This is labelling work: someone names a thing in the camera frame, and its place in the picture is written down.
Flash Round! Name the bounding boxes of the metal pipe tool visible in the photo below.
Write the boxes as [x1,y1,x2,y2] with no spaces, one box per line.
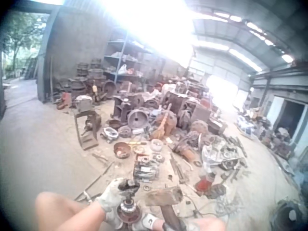
[74,189,102,203]

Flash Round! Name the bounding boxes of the plastic sheet with metal parts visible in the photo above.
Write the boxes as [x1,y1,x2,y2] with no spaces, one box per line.
[200,135,249,174]

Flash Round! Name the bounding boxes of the red cylinder part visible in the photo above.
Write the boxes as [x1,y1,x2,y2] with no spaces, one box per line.
[194,174,216,193]

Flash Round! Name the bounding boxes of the grey metal box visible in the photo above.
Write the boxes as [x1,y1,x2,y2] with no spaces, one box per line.
[74,95,93,113]

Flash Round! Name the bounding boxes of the rusty metal stand frame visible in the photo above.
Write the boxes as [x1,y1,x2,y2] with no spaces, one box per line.
[73,110,103,151]

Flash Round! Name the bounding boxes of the person's right hand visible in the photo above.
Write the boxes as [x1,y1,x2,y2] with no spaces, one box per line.
[131,213,158,231]

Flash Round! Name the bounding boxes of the bundle of metal rods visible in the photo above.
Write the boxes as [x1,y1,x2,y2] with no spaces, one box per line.
[169,152,187,185]

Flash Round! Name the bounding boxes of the round grey flange housing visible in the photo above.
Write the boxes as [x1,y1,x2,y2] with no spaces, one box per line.
[127,109,150,130]

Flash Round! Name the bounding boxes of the large rusty gearbox housing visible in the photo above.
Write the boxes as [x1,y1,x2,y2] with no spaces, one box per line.
[112,93,145,121]

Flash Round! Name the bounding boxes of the green tree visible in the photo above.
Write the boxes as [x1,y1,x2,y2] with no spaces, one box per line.
[1,11,47,78]

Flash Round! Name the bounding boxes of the grey cast metal part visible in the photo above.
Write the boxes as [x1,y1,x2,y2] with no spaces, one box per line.
[100,127,119,144]

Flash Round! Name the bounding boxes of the orange straw broom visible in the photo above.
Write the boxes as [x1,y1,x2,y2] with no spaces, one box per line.
[151,103,173,141]

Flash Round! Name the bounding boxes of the tangle of cables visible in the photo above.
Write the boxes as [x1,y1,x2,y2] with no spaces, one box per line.
[182,194,242,218]

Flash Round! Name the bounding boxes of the heap of rusty gear rings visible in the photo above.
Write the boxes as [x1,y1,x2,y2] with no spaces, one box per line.
[56,58,118,102]

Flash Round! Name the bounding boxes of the heap of rusty machine parts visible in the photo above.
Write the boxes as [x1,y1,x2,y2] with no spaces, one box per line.
[144,74,229,145]

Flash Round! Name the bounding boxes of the dark round pan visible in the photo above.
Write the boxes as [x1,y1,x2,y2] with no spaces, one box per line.
[106,118,124,129]

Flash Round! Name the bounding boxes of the round rusty gear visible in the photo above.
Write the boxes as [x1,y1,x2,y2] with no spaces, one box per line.
[118,125,133,139]

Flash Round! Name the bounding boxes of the person's left hand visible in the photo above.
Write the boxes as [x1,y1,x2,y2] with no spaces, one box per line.
[95,177,141,214]

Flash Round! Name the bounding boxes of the rusty orange gearbox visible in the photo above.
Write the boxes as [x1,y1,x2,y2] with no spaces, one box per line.
[171,130,205,162]

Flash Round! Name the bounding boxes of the dark toothed gear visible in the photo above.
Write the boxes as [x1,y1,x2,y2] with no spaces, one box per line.
[150,154,166,165]

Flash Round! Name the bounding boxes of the rusty round bowl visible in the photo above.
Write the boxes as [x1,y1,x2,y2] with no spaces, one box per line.
[113,141,132,160]

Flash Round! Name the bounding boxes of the grey finned electric motor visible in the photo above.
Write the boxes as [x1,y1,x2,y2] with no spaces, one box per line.
[132,160,160,181]

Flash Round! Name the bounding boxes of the long metal bars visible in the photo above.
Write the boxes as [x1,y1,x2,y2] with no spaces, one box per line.
[83,160,116,193]

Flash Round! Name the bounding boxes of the white round tub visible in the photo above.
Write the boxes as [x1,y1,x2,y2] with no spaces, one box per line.
[150,139,164,153]

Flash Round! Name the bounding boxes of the rusty flange shaft assembly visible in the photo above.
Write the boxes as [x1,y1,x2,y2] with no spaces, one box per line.
[115,195,143,227]

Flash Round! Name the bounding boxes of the rusty sledge hammer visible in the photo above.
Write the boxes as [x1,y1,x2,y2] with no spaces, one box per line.
[143,185,188,231]

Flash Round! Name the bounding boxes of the dark round drum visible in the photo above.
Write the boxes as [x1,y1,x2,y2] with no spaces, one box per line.
[269,199,306,231]

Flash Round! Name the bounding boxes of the dark metal part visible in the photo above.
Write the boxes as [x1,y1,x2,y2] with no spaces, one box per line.
[116,179,141,197]

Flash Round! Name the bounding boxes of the red metal part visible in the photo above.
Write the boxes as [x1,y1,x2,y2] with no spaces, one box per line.
[57,92,73,109]

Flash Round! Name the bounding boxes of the blue metal shelf rack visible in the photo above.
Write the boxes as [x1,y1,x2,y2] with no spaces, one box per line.
[103,31,155,85]

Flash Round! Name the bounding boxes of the heap of parts by wall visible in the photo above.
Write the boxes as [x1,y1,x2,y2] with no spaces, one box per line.
[237,107,297,160]

